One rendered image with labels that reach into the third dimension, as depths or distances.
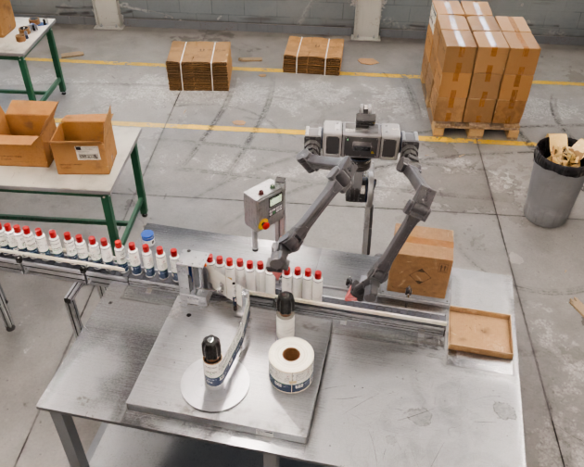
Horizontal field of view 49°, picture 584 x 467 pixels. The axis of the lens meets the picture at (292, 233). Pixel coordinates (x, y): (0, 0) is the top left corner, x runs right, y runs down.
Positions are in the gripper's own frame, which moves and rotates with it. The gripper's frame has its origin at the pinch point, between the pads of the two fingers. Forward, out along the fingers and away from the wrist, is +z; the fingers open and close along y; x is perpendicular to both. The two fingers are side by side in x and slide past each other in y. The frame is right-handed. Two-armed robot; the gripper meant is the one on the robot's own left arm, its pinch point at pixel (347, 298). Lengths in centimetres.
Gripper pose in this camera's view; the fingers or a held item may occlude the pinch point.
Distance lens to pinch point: 325.2
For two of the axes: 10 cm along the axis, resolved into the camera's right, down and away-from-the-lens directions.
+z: -6.3, 5.1, 5.9
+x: 7.5, 5.9, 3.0
